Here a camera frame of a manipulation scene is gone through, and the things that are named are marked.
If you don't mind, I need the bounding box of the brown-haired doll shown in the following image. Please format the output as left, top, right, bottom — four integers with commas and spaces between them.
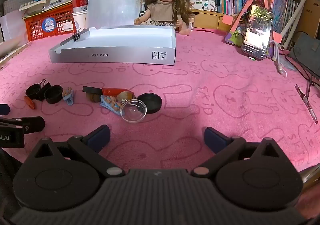
134, 0, 192, 36

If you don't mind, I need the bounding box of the pink printed blanket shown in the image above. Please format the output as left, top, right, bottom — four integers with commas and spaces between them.
0, 27, 320, 183

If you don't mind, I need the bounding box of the wooden board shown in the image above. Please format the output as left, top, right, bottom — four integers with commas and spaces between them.
0, 40, 32, 67

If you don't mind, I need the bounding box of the small red carrot piece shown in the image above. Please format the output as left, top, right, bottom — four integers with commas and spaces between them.
24, 96, 36, 110

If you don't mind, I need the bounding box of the pink house-shaped phone stand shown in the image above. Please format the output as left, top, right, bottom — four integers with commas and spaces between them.
224, 0, 283, 48

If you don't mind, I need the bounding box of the blue hair clip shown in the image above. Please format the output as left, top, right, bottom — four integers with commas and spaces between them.
62, 87, 74, 105
100, 94, 125, 116

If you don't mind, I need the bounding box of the brown cardboard box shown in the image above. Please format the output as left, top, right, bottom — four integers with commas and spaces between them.
299, 0, 320, 40

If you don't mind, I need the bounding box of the long red carrot piece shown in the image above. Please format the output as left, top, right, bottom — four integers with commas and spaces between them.
101, 88, 130, 96

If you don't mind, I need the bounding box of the clear plastic dome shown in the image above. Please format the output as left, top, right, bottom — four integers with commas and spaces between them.
120, 99, 148, 124

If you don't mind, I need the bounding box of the brown ball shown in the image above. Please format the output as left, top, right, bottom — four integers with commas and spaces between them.
117, 91, 137, 102
86, 92, 101, 103

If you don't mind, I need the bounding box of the small black cup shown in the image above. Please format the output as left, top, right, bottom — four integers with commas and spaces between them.
25, 84, 42, 101
44, 85, 63, 104

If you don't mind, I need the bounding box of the white cable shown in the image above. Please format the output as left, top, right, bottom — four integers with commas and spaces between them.
269, 41, 288, 78

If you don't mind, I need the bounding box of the white plastic pipe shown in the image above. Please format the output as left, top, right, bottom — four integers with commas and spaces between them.
279, 0, 314, 51

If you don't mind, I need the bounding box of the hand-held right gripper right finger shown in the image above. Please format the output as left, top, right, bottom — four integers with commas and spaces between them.
191, 127, 288, 178

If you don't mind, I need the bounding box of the white paper cup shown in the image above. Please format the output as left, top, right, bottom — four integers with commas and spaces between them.
72, 6, 88, 33

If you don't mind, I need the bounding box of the smartphone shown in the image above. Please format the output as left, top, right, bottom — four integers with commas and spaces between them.
241, 4, 273, 61

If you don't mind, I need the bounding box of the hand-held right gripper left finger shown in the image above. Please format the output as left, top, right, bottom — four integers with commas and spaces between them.
34, 125, 125, 178

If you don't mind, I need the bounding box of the black pouch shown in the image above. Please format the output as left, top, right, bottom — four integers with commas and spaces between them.
292, 32, 320, 78

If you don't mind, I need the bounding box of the red plastic basket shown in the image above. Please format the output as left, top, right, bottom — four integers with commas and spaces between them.
24, 2, 75, 42

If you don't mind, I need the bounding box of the wooden drawer box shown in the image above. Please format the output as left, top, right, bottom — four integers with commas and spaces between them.
191, 9, 238, 32

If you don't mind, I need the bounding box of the white shallow cardboard box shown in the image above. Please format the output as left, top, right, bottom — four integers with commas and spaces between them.
48, 25, 177, 66

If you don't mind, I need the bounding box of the pen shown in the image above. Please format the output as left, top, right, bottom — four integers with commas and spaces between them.
295, 84, 318, 124

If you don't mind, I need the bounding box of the black binder clip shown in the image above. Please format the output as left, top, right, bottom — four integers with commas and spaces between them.
70, 29, 82, 42
37, 78, 48, 102

